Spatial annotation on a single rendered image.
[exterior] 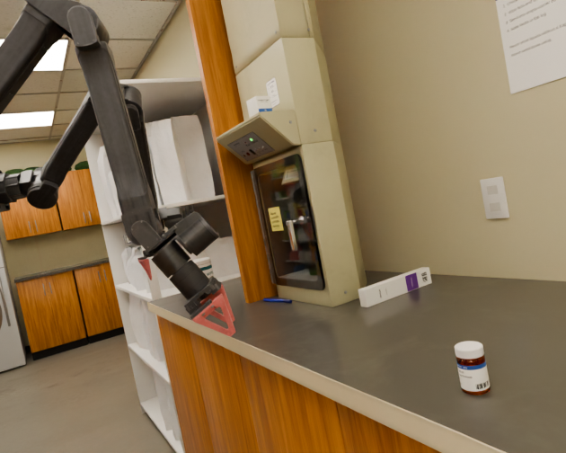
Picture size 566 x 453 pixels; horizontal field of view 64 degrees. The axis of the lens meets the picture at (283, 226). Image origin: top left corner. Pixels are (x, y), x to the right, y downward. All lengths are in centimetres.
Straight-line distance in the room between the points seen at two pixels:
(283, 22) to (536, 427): 113
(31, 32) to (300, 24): 74
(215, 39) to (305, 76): 46
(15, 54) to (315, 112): 76
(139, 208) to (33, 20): 38
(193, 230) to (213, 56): 92
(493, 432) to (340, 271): 78
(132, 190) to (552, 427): 73
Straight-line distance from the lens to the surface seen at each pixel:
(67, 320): 616
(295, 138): 129
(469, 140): 144
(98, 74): 93
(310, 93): 136
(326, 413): 98
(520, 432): 66
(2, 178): 149
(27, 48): 98
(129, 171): 89
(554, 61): 131
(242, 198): 159
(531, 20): 134
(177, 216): 154
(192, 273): 87
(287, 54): 135
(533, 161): 134
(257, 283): 161
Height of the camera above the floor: 126
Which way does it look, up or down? 3 degrees down
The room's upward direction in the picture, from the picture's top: 11 degrees counter-clockwise
